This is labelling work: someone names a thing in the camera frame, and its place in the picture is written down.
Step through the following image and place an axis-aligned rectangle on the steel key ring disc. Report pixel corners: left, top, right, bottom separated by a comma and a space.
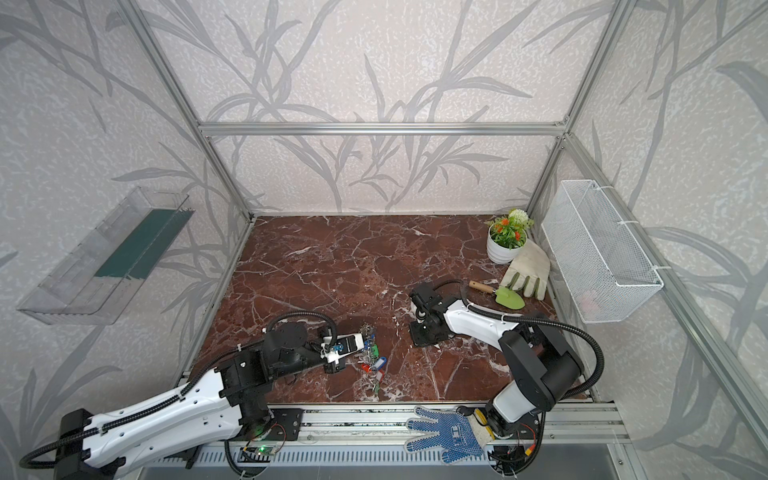
359, 323, 388, 397

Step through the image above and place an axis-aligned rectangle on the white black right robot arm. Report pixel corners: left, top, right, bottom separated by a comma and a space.
409, 279, 605, 437

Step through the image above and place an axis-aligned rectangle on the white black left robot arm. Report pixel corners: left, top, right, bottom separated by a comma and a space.
19, 311, 365, 479

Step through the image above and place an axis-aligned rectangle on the green garden trowel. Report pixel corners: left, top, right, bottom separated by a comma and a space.
468, 281, 525, 310

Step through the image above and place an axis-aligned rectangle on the green circuit board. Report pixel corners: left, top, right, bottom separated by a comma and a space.
239, 444, 283, 463

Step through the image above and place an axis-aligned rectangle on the blue dotted work glove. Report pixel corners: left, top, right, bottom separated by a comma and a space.
404, 406, 494, 465

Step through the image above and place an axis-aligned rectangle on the white potted flower plant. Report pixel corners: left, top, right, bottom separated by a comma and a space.
486, 208, 534, 264

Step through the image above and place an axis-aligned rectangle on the beige work glove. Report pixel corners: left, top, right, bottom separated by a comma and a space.
500, 240, 551, 301

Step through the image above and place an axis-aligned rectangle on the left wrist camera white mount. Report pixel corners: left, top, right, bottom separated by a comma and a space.
320, 333, 365, 358

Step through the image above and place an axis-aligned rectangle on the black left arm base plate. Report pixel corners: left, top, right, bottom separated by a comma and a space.
259, 408, 304, 442

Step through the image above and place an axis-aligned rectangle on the white wire mesh basket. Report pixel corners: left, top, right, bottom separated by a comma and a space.
542, 180, 664, 324

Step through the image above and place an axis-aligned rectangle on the clear plastic wall tray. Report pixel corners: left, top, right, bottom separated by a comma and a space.
17, 187, 194, 326

